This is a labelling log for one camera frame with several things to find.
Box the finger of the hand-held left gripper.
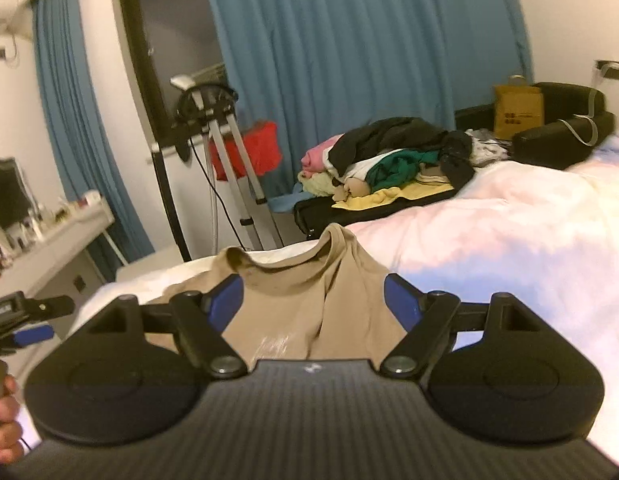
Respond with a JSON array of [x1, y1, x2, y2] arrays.
[[24, 295, 75, 319], [12, 324, 55, 349]]

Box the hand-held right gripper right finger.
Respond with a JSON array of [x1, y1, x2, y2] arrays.
[[379, 273, 541, 380]]

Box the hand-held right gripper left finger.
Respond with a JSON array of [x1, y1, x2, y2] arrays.
[[83, 273, 249, 380]]

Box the tan ribbed shirt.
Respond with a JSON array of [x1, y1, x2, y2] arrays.
[[154, 224, 411, 362]]

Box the person's left hand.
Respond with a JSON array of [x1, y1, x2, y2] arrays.
[[0, 375, 21, 464]]

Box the white dressing table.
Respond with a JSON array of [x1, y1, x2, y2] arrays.
[[0, 195, 128, 312]]

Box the group of cosmetics bottles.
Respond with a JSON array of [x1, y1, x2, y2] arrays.
[[0, 190, 103, 282]]

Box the black suitcase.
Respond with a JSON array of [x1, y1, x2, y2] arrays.
[[292, 187, 456, 239]]

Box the yellow towel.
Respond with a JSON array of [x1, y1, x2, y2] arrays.
[[332, 182, 456, 211]]

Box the pink and white duvet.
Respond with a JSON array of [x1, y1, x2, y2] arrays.
[[19, 125, 619, 467]]

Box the black stand pole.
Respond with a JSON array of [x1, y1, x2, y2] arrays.
[[151, 141, 193, 262]]

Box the light blue cloth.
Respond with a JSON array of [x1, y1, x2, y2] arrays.
[[266, 192, 303, 214]]

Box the silver framed mirror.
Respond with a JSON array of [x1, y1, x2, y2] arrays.
[[0, 156, 38, 242]]

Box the beige cloth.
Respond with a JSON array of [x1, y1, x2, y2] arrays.
[[332, 177, 373, 202]]

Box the white folding stand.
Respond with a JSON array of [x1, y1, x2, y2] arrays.
[[169, 75, 286, 252]]

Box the green garment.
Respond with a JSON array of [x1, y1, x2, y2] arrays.
[[364, 152, 441, 194]]

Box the white garment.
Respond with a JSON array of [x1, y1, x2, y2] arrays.
[[324, 152, 391, 182]]

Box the pale yellow fluffy cloth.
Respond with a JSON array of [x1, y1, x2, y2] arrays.
[[296, 170, 341, 199]]

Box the red cloth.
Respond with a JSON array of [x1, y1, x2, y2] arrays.
[[209, 120, 283, 182]]

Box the black garment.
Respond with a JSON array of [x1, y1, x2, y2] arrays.
[[322, 117, 476, 189]]

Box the pink garment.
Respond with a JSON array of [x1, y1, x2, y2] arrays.
[[300, 135, 346, 174]]

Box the patterned white clothing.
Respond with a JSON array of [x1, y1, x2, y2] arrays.
[[464, 127, 516, 167]]

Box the narrow blue curtain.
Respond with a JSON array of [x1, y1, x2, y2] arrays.
[[32, 0, 156, 282]]

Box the black sofa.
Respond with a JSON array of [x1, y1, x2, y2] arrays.
[[454, 81, 617, 171]]

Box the cardboard box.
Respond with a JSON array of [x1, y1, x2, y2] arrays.
[[493, 76, 545, 141]]

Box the wide blue curtain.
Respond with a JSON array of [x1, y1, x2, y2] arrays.
[[202, 0, 535, 202]]

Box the white cable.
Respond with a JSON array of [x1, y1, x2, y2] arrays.
[[559, 67, 611, 149]]

